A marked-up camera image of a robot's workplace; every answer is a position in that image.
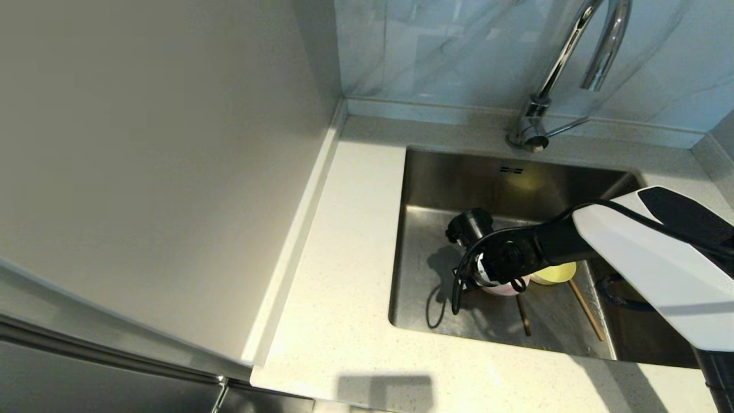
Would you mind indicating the grey base cabinet front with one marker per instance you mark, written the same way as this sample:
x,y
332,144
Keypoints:
x,y
264,402

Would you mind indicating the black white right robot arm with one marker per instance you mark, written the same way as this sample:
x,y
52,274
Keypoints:
x,y
642,252

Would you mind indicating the beige tall cabinet side panel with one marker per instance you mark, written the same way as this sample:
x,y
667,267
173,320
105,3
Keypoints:
x,y
143,143

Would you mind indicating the pink plastic bowl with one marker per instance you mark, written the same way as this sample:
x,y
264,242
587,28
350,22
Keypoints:
x,y
504,289

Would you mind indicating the yellow plastic bowl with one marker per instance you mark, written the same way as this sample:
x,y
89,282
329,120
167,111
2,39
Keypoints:
x,y
553,274

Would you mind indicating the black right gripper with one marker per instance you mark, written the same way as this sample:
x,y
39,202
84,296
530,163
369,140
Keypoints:
x,y
470,226

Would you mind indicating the chrome door trim strip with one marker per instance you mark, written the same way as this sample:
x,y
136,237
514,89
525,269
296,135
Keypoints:
x,y
114,351

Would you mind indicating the chrome gooseneck faucet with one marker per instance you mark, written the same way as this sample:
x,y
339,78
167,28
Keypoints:
x,y
553,74

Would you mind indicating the grey tall cabinet door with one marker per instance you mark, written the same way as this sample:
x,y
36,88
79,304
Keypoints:
x,y
69,387

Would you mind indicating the stainless steel sink basin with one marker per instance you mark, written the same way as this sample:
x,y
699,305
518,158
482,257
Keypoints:
x,y
418,229

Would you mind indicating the wooden chopstick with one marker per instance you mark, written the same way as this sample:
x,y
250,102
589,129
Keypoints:
x,y
523,318
588,312

